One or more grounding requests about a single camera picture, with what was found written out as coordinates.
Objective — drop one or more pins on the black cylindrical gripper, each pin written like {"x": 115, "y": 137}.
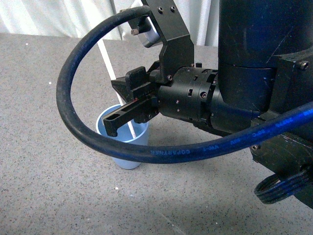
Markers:
{"x": 187, "y": 97}

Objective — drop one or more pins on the white chopstick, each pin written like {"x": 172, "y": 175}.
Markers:
{"x": 112, "y": 76}

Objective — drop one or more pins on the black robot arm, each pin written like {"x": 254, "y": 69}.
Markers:
{"x": 252, "y": 99}

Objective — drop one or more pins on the grey curtain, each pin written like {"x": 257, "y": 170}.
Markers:
{"x": 75, "y": 18}

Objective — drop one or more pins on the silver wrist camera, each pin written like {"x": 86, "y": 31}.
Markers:
{"x": 148, "y": 34}

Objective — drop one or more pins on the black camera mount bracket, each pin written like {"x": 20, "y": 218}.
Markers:
{"x": 178, "y": 49}

